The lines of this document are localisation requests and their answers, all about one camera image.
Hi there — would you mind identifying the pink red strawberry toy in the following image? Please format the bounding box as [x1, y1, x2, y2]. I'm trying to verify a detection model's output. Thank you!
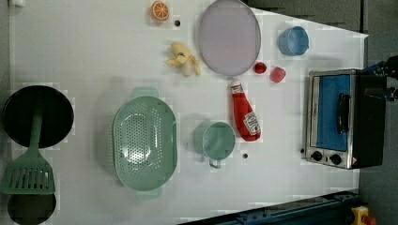
[270, 67, 286, 83]

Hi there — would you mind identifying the dark red strawberry toy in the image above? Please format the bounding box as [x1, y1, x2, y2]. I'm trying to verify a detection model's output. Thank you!
[254, 62, 267, 74]

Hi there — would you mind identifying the silver black toaster oven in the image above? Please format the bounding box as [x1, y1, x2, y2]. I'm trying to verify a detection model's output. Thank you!
[305, 69, 387, 170]

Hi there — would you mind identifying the orange slice toy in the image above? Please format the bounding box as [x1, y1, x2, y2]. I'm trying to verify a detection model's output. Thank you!
[150, 0, 169, 22]

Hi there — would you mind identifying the green slotted spatula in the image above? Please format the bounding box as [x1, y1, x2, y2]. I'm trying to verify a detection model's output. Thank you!
[1, 110, 55, 195]

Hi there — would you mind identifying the black round pan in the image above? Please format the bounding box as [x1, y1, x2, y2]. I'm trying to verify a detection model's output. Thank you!
[2, 85, 74, 148]

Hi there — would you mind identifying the yellow plush banana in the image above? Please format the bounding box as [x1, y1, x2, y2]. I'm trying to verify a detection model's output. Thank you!
[166, 42, 201, 77]

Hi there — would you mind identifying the lilac round plate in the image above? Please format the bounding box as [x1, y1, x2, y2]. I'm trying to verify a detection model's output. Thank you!
[198, 0, 261, 76]

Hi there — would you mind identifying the green mug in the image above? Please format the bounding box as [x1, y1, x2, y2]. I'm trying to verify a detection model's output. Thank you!
[193, 120, 236, 169]

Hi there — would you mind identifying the blue metal frame rail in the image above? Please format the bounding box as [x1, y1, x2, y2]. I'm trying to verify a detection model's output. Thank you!
[179, 191, 361, 225]

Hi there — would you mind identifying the green oval strainer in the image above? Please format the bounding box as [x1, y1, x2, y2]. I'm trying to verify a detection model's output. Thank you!
[113, 87, 177, 201]

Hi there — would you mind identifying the red plush ketchup bottle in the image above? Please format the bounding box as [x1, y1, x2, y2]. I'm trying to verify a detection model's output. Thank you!
[231, 80, 261, 142]

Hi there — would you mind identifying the yellow red clamp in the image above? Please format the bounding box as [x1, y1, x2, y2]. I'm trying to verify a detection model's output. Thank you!
[351, 206, 377, 225]

